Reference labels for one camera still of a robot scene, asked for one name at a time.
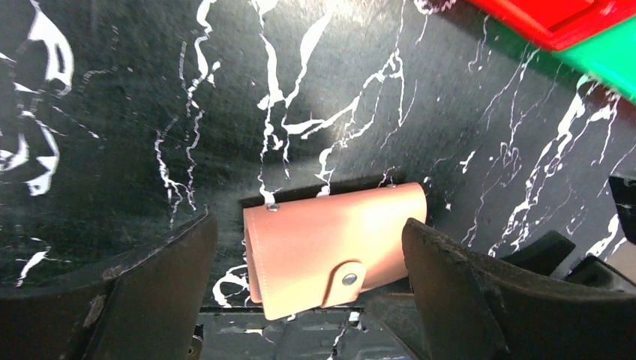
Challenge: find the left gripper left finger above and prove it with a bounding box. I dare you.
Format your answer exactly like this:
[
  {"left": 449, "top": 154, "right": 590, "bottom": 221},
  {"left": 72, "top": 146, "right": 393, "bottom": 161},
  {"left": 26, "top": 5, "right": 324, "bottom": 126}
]
[{"left": 1, "top": 214, "right": 218, "bottom": 359}]

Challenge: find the red bin with orange card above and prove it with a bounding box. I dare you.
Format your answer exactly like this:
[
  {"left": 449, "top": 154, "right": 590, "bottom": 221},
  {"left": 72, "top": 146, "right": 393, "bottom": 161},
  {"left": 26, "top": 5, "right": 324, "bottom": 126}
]
[{"left": 469, "top": 0, "right": 635, "bottom": 52}]

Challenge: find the pink leather card holder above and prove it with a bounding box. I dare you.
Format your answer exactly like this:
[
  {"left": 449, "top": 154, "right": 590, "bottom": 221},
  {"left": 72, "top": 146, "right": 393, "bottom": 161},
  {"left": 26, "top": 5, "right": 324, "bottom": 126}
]
[{"left": 243, "top": 183, "right": 428, "bottom": 320}]

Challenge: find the green plastic bin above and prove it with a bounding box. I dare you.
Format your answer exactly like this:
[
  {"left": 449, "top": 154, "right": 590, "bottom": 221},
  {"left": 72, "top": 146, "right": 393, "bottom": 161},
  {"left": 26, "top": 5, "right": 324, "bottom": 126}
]
[{"left": 553, "top": 17, "right": 635, "bottom": 103}]

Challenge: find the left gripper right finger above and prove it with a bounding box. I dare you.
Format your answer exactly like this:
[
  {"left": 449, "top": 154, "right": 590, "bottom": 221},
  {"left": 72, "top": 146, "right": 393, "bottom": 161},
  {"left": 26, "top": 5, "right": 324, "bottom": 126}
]
[{"left": 402, "top": 219, "right": 635, "bottom": 359}]

